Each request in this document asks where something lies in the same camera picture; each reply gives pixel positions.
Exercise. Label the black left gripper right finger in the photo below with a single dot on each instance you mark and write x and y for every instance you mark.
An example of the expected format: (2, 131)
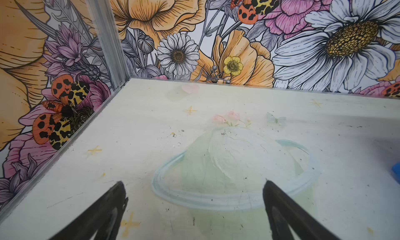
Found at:
(286, 216)

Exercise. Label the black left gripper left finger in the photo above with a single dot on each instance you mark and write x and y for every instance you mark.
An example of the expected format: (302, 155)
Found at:
(101, 221)

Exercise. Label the aluminium corner post left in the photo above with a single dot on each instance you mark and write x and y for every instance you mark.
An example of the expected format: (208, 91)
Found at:
(104, 22)

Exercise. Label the blue plastic bin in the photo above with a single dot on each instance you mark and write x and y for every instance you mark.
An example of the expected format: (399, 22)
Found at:
(396, 172)

